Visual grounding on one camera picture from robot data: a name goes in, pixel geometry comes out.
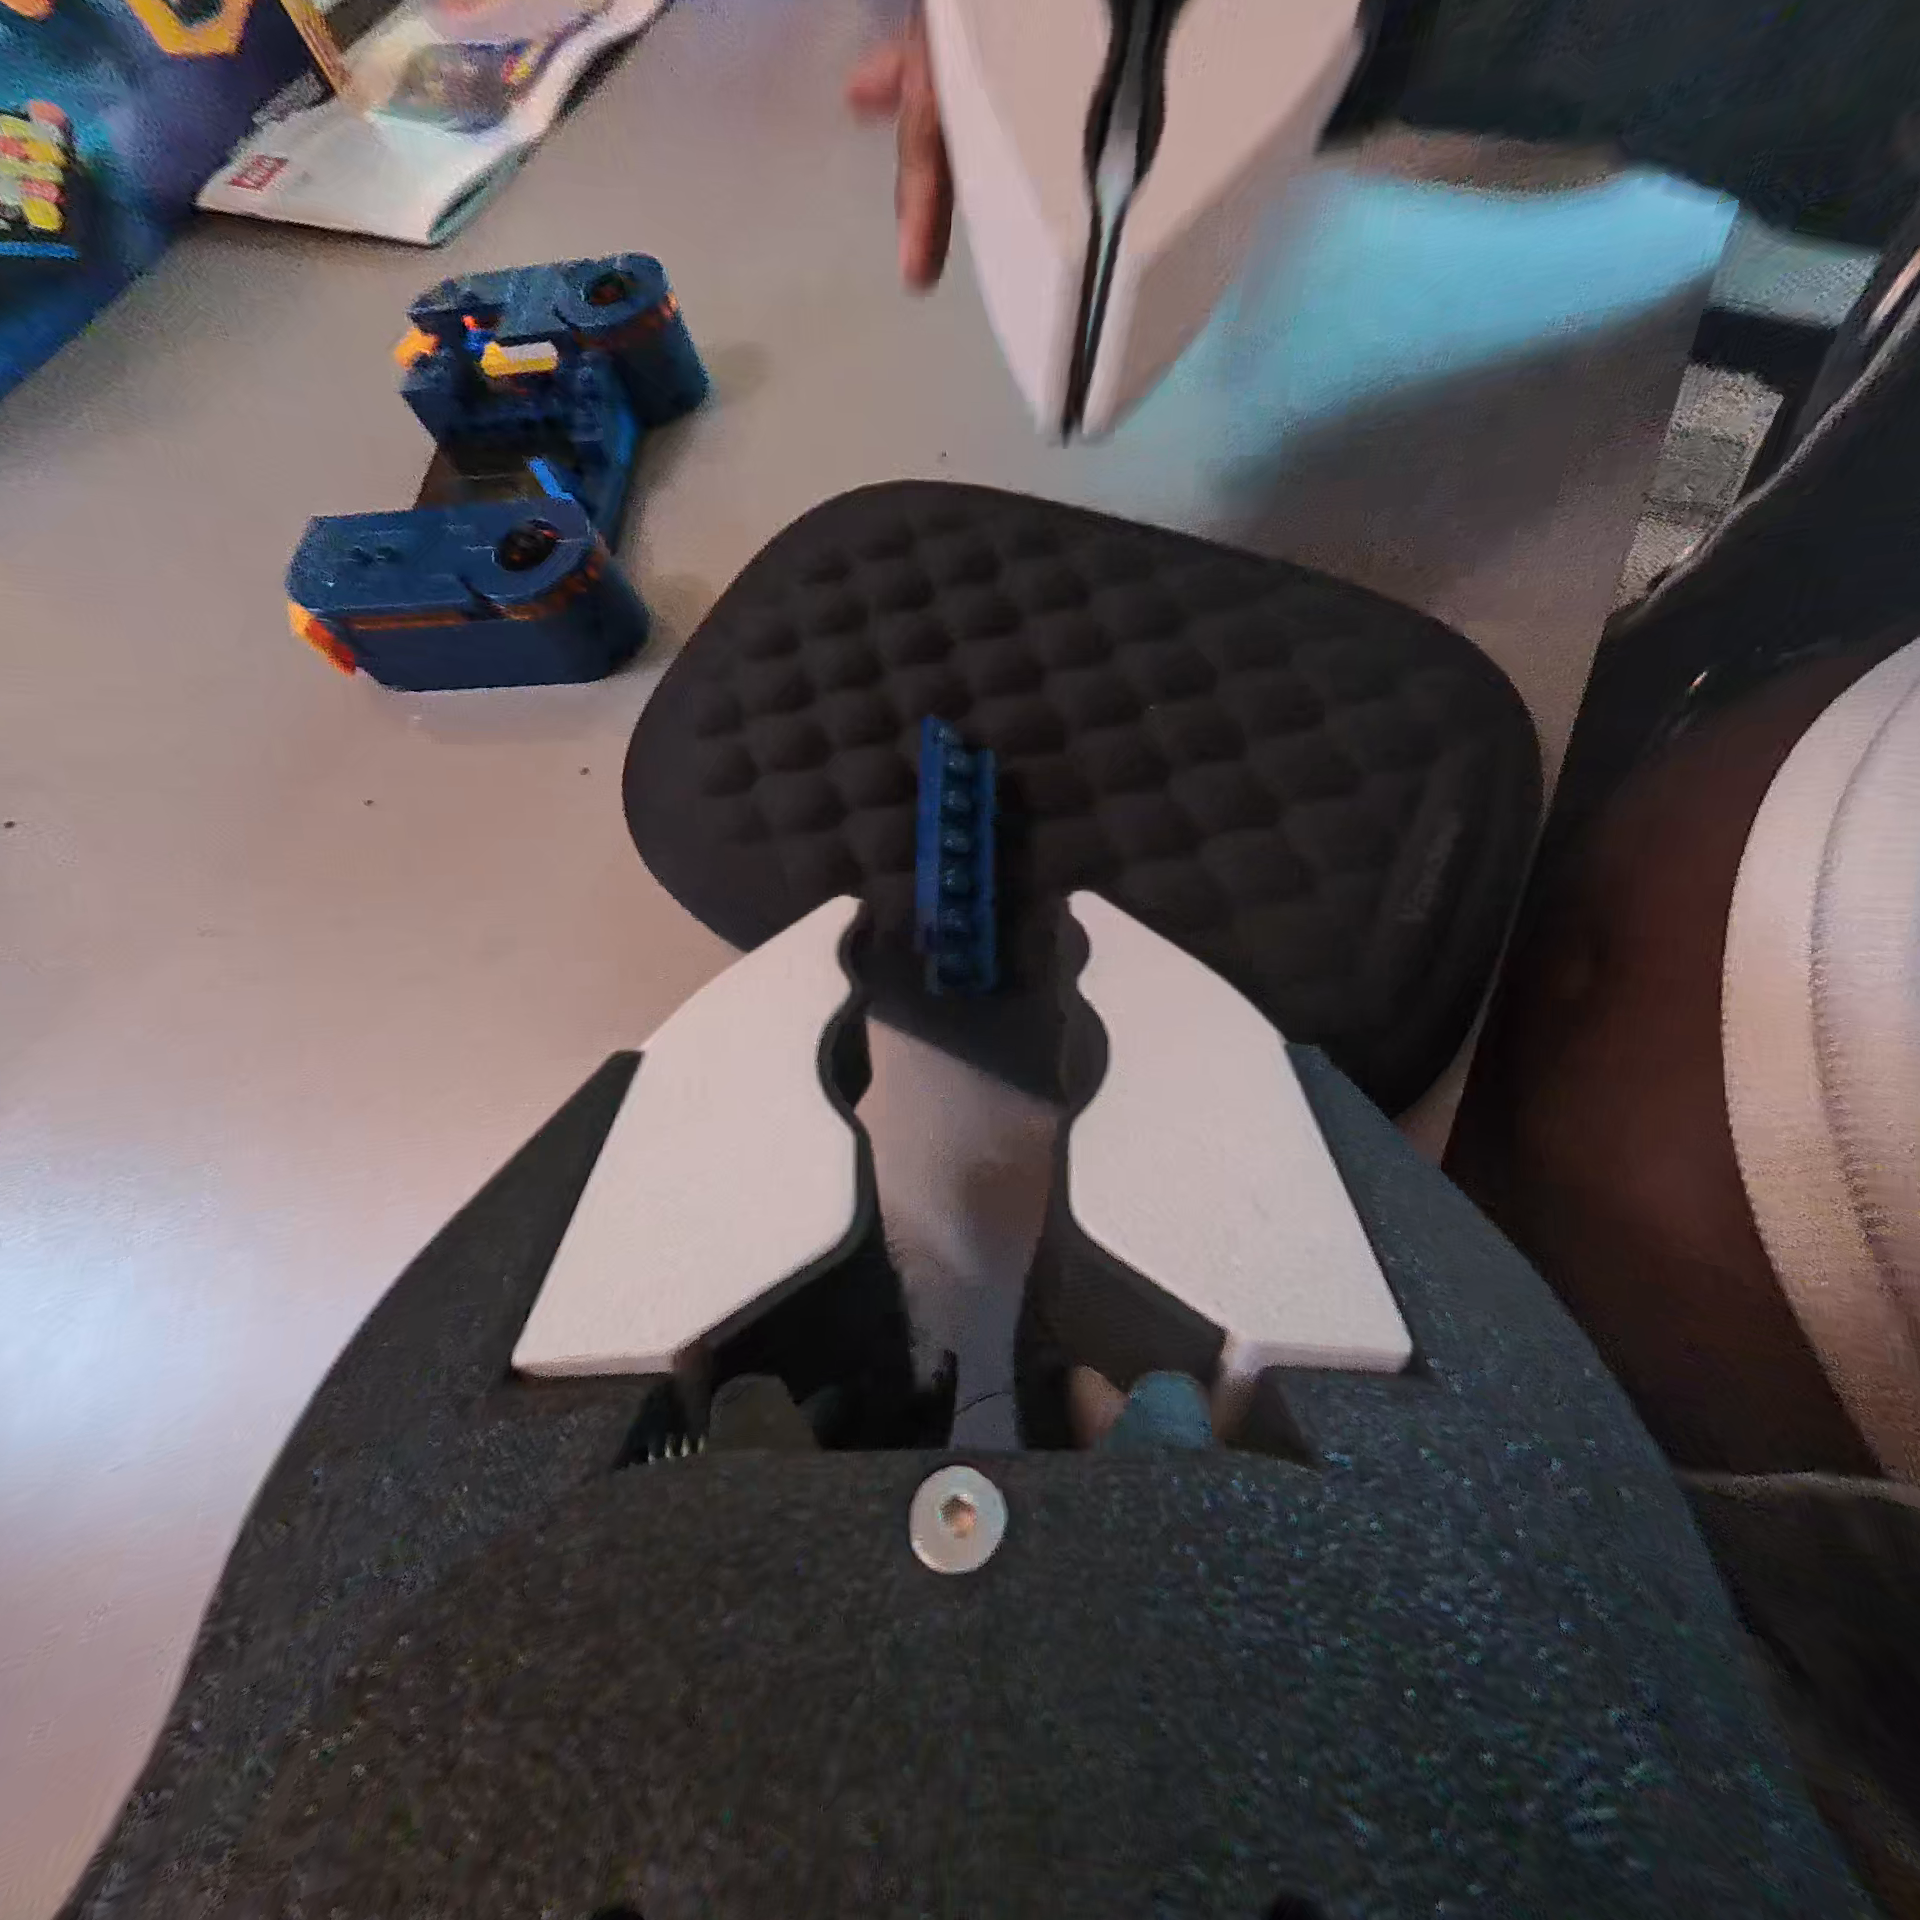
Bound blue and yellow toy box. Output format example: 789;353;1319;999
0;0;356;402

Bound blue brick bar orange ends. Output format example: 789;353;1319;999
912;713;1010;1001

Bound instruction booklet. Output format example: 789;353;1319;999
194;0;672;250

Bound large black cushioned pad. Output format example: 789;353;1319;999
619;478;1547;1121

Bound blue brick-built game console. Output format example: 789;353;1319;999
282;249;717;697

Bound person's right hand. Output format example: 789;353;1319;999
848;33;958;296

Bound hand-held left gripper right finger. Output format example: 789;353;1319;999
1055;888;1415;1392

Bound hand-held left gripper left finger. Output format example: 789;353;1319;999
509;896;876;1382

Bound white blue-printed shirt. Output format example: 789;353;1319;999
1715;632;1920;1489

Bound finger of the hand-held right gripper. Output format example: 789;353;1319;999
1076;0;1367;441
919;0;1123;441

